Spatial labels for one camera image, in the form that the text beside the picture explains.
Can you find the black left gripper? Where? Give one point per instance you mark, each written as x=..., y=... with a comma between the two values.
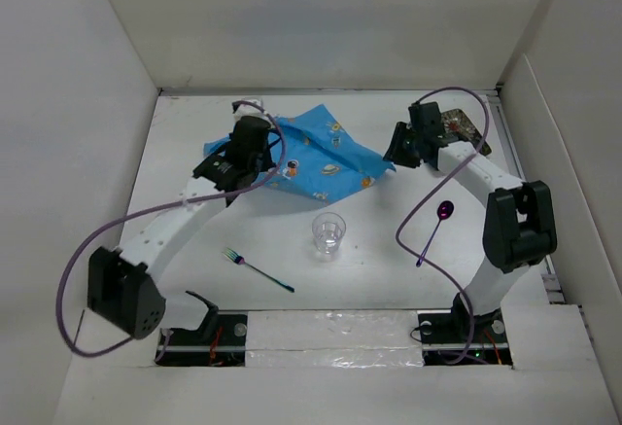
x=268, y=162

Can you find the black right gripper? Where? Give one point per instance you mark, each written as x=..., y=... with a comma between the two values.
x=395, y=151

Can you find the black floral square plate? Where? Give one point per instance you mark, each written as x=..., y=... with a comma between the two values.
x=458, y=125

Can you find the blue space print cloth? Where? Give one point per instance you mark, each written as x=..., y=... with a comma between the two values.
x=312, y=154

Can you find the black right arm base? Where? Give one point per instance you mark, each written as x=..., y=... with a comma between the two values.
x=450, y=338

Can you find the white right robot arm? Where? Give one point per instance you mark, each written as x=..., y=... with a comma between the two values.
x=519, y=227

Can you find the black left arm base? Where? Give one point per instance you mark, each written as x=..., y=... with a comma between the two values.
x=222, y=345

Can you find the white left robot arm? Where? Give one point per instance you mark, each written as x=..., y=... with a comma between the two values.
x=123, y=283

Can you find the purple metal spoon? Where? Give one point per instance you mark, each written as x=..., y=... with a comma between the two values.
x=444, y=211

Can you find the iridescent metal fork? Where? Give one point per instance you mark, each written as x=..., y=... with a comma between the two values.
x=240, y=261

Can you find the clear plastic cup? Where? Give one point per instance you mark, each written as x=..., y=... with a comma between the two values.
x=328, y=230

